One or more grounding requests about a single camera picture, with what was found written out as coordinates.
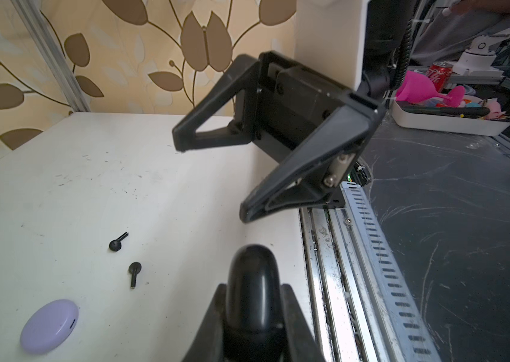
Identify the white tray with items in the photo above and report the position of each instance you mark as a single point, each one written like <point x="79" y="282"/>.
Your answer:
<point x="448" y="124"/>

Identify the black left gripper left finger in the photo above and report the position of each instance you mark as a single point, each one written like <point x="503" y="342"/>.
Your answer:
<point x="208" y="344"/>

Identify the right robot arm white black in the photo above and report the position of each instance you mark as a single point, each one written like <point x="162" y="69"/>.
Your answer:
<point x="226" y="116"/>

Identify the black earbud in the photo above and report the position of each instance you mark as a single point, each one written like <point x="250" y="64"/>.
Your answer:
<point x="116" y="244"/>
<point x="134" y="269"/>

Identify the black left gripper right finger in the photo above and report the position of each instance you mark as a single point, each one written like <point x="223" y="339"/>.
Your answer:
<point x="299" y="344"/>

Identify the aluminium frame post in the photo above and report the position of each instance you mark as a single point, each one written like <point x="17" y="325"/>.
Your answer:
<point x="52" y="52"/>

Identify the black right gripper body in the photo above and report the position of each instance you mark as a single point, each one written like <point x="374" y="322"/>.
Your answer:
<point x="293" y="100"/>

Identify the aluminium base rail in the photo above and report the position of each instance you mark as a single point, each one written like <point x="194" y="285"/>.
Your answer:
<point x="361" y="307"/>

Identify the purple round earbud case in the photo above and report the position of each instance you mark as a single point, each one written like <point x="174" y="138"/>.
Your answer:
<point x="49" y="327"/>

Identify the black round earbud case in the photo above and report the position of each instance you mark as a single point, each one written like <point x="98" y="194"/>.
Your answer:
<point x="253" y="320"/>

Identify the red soda can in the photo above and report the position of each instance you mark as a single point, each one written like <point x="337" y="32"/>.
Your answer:
<point x="439" y="73"/>

